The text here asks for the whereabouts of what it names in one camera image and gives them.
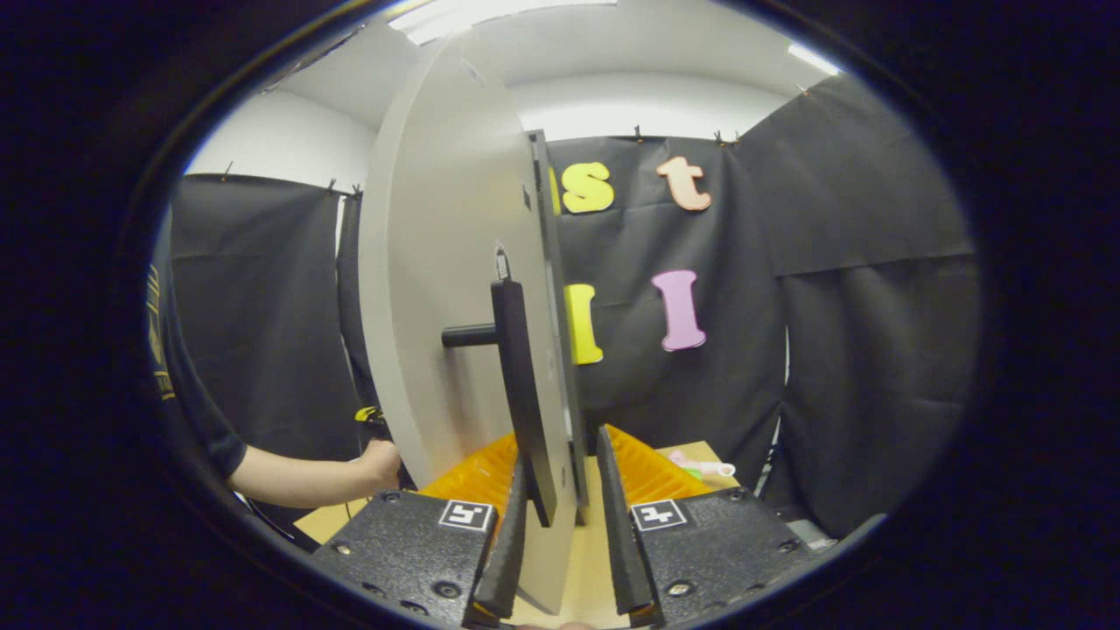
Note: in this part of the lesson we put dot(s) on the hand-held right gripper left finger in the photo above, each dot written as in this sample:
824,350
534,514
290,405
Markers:
512,560

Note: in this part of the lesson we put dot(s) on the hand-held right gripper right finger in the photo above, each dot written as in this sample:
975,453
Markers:
617,542

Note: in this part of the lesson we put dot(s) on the grey cabinet door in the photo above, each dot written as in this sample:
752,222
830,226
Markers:
437,262

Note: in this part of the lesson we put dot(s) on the green and pink plush toy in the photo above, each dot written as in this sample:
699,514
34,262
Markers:
700,470

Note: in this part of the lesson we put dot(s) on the black backdrop cloth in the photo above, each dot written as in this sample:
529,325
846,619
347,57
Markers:
875,350

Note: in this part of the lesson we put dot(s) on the ceiling light strip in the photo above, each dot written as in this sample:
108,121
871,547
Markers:
814,59

